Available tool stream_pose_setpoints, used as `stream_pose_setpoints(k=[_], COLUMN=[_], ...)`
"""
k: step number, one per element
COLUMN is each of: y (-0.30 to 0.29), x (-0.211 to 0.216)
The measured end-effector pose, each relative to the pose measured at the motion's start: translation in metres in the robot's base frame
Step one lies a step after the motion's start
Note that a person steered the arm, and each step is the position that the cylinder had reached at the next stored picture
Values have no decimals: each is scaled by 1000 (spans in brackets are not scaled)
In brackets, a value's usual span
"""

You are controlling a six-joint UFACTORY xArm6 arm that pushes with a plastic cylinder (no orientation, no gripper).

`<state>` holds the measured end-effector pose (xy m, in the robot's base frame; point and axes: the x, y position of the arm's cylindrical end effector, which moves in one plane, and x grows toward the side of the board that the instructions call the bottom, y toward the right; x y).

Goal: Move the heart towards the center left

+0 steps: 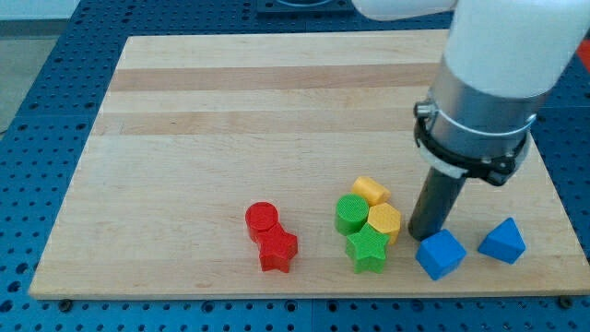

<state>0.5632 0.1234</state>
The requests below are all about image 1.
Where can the blue cube block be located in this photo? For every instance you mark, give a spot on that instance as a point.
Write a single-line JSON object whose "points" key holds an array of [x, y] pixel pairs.
{"points": [[440, 254]]}

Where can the green cylinder block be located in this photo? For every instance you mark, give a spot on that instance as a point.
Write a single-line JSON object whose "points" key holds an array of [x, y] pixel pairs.
{"points": [[351, 214]]}

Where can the yellow heart block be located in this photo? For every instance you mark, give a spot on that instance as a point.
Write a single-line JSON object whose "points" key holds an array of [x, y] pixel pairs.
{"points": [[373, 192]]}

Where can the blue triangular block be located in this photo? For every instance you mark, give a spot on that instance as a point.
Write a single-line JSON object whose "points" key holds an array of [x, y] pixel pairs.
{"points": [[504, 243]]}

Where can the yellow hexagon block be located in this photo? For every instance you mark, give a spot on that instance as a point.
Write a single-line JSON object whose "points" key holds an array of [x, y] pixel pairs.
{"points": [[387, 220]]}

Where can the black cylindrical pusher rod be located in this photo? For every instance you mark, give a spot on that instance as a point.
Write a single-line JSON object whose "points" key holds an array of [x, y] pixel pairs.
{"points": [[435, 202]]}

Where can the green star block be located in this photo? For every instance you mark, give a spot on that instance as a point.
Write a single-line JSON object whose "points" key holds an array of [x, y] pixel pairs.
{"points": [[367, 249]]}

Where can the red cylinder block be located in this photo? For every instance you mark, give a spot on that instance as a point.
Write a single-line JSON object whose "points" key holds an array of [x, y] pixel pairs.
{"points": [[260, 217]]}

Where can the light wooden board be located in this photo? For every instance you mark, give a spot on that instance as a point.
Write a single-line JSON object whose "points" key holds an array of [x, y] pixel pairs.
{"points": [[195, 129]]}

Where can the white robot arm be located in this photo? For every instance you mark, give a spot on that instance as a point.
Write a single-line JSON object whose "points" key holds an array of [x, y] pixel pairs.
{"points": [[500, 62]]}

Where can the red star block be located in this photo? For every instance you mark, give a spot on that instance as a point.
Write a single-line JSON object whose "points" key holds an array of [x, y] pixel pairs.
{"points": [[276, 248]]}

